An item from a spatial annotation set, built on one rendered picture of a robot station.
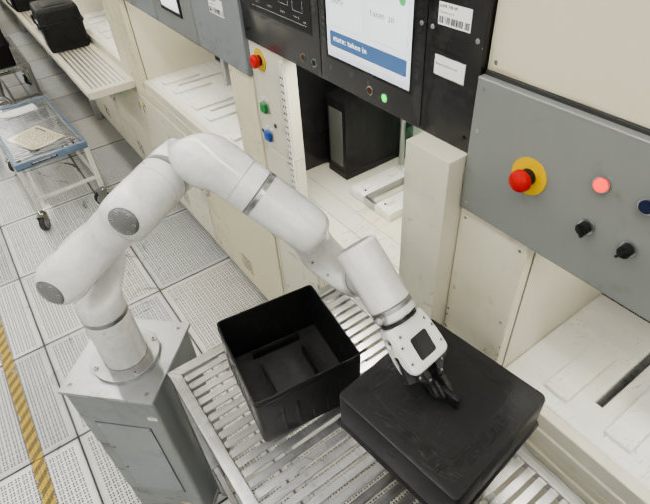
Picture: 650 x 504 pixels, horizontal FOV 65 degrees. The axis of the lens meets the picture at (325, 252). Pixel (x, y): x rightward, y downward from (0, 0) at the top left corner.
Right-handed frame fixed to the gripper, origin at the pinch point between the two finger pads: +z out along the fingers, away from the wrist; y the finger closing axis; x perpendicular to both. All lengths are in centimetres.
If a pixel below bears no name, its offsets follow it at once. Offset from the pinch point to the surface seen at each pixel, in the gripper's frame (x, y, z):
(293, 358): 53, -3, -9
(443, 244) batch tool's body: 3.7, 21.7, -20.5
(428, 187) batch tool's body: -1.9, 21.0, -33.0
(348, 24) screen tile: 4, 30, -72
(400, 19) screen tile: -11, 28, -63
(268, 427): 39.0, -22.3, -2.9
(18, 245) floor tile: 272, -37, -119
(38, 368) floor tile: 199, -61, -47
